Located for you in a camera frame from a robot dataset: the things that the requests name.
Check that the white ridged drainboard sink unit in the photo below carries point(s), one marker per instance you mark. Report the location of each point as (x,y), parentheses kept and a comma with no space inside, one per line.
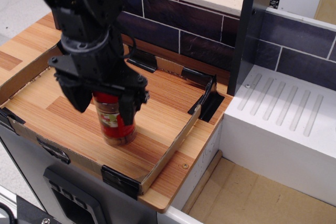
(283,128)

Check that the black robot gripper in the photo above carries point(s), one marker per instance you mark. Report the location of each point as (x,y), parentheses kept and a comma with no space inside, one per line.
(100,66)

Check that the cardboard fence with black tape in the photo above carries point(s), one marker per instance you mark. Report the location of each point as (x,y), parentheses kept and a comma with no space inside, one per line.
(167,135)

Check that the black oven control panel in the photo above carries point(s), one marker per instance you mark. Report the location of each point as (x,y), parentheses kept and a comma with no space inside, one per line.
(77,205)

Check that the dark grey vertical post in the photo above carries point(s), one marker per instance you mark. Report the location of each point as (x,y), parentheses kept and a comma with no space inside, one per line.
(247,40)

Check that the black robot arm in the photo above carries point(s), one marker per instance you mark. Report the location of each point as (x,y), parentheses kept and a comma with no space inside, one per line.
(85,20)

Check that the red-lidded basil spice bottle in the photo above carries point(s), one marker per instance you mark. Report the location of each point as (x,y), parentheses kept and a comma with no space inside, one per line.
(114,131)

